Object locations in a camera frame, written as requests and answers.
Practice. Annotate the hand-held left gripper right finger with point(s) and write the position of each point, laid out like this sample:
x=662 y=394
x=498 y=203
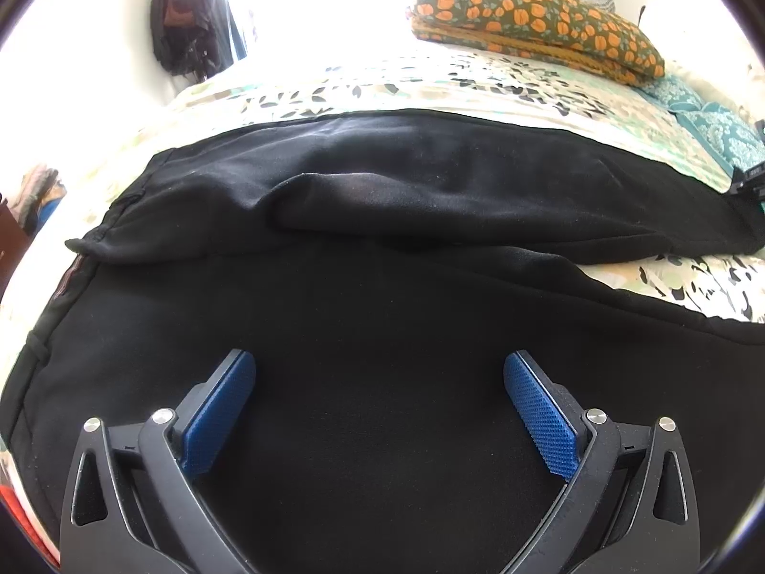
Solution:
x=541 y=415

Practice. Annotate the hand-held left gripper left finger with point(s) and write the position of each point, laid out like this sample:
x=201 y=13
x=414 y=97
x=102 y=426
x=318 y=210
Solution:
x=218 y=412

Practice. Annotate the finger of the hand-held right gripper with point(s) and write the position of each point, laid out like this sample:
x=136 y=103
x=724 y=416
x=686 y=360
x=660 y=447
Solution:
x=752 y=182

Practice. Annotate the black pants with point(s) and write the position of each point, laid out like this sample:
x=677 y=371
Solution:
x=382 y=287

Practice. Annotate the large teal patterned pillow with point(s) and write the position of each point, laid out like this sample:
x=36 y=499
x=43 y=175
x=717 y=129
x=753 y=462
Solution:
x=726 y=128

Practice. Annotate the small teal patterned pillow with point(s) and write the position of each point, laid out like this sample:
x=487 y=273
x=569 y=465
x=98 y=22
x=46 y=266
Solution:
x=669 y=91

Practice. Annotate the orange rug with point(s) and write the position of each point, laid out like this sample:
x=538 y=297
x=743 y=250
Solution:
x=15 y=520

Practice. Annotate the grey patterned cloth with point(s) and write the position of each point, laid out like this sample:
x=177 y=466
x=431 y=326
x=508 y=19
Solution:
x=597 y=5

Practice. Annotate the colourful cloth pile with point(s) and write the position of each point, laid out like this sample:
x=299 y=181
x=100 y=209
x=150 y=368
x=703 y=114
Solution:
x=39 y=197

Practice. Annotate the folded orange floral blanket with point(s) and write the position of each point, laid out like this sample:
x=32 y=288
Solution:
x=526 y=12

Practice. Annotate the leaf print bed sheet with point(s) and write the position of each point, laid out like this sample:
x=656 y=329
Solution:
x=478 y=83

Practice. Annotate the dark hanging bag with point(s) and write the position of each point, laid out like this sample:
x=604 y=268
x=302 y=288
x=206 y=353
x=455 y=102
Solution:
x=179 y=36

